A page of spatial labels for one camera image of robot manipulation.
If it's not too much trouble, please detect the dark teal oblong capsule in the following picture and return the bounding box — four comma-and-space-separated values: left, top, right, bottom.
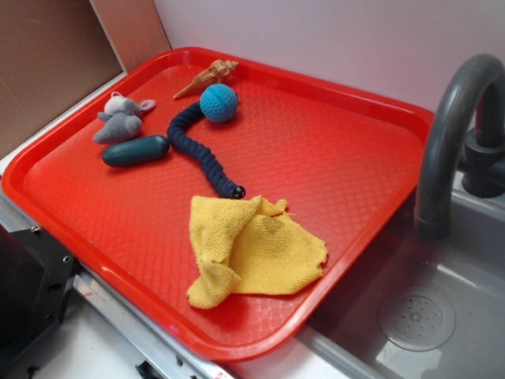
102, 134, 170, 167

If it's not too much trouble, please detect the red plastic tray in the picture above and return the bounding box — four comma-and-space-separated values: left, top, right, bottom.
2, 59, 432, 362

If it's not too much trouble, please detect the gray plastic sink basin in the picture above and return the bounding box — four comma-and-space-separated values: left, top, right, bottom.
296, 189, 505, 379

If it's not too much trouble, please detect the navy braided rope toy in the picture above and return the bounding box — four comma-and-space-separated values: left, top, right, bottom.
166, 102, 246, 200

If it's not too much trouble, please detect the blue dimpled ball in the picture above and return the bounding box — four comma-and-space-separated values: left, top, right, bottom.
200, 84, 238, 123

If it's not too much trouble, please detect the yellow microfiber cloth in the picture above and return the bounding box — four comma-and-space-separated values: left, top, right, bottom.
187, 196, 328, 310

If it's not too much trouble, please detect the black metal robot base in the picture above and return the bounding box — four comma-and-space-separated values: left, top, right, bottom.
1, 227, 76, 371

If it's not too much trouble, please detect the gray curved faucet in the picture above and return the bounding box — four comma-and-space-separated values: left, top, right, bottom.
414, 54, 504, 241

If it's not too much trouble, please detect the tan spiral seashell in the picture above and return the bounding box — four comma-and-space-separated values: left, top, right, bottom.
173, 59, 239, 99

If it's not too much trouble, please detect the brown cardboard panel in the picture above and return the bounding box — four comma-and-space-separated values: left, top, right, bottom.
0, 0, 173, 160

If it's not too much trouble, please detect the gray plush mouse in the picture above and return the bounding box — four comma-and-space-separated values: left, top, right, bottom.
93, 92, 157, 144

